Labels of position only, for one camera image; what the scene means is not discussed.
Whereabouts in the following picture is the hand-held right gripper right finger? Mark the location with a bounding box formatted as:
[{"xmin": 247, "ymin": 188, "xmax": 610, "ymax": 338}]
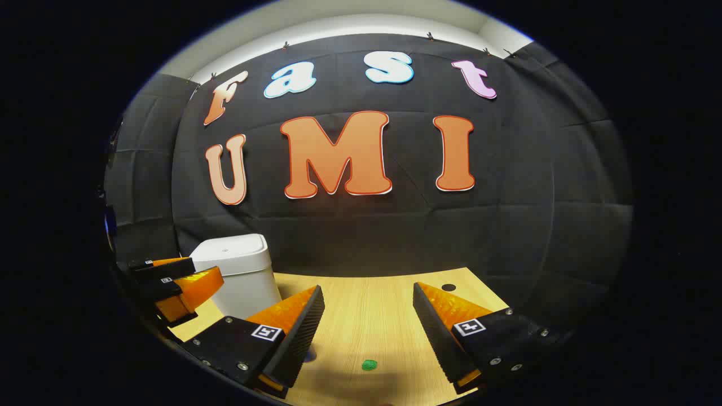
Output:
[{"xmin": 413, "ymin": 282, "xmax": 566, "ymax": 395}]

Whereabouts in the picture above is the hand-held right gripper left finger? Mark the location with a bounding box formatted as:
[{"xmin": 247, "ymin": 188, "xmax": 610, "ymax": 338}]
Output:
[{"xmin": 182, "ymin": 285, "xmax": 326, "ymax": 400}]

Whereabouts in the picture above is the white desktop garbage bin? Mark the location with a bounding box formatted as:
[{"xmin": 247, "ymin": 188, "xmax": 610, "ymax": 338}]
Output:
[{"xmin": 189, "ymin": 233, "xmax": 283, "ymax": 319}]

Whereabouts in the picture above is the wooden desktop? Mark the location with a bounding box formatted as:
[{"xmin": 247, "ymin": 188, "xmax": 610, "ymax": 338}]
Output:
[{"xmin": 166, "ymin": 267, "xmax": 511, "ymax": 406}]

